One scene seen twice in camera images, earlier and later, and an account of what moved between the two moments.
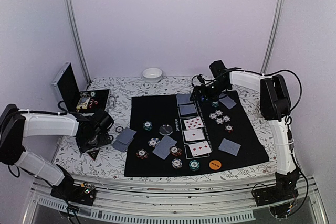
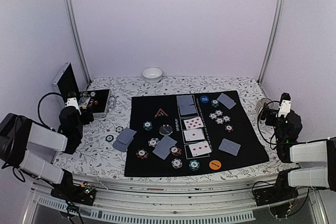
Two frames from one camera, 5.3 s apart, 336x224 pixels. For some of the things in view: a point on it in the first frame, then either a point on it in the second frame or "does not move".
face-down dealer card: (163, 149) does not move
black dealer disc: (166, 129) does not move
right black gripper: (196, 89) → (267, 110)
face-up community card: (193, 135) does not move
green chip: (147, 125) does not move
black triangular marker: (93, 153) → (160, 114)
